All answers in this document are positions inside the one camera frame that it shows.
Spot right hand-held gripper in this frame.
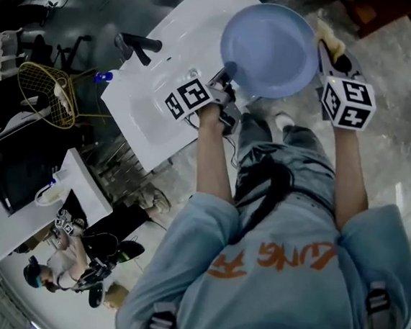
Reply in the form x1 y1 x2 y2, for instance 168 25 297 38
308 39 382 132

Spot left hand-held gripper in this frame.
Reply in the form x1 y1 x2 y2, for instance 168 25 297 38
161 58 245 137

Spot yellow sponge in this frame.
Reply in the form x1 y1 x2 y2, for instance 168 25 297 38
311 18 348 62

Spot big blue plate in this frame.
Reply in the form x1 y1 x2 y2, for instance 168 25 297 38
214 0 325 103

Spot person's right forearm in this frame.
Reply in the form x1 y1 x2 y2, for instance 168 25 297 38
324 125 376 234

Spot person's left forearm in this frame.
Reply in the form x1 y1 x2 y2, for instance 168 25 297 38
189 121 241 205

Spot person's left hand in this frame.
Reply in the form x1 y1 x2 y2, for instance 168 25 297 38
197 102 227 129

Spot brown wooden cabinet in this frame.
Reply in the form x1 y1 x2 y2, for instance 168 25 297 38
338 0 411 48

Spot person's white shoe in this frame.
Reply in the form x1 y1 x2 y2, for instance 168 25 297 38
274 111 297 132

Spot white ceramic sink basin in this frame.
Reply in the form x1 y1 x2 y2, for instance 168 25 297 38
93 0 269 183

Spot black faucet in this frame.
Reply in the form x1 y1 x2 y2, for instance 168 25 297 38
112 32 163 68

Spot person's blue jeans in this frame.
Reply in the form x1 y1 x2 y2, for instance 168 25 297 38
230 111 344 217

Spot white soap bottle blue pump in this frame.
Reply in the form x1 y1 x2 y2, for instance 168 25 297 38
93 69 129 89

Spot metal rack sink stand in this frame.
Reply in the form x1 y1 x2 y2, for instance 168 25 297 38
78 130 181 209

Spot cream cloth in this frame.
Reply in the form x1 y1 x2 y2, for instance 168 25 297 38
52 76 72 107

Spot white faucet with blue cap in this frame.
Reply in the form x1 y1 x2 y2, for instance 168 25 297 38
34 167 71 209

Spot black cloth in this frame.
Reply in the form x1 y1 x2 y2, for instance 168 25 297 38
60 188 89 222

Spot yellow liquid soap bottle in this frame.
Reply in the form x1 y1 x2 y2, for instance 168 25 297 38
40 186 65 206

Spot large black screen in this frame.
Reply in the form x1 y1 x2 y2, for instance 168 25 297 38
0 75 78 220

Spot person's light blue shirt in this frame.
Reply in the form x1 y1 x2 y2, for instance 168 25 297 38
114 179 411 329

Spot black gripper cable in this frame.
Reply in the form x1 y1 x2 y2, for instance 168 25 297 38
225 133 243 168

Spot yellow wire basket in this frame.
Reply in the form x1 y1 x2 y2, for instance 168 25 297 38
13 60 116 135

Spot grey harness strap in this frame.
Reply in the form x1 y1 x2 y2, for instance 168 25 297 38
362 279 397 329
145 302 181 329

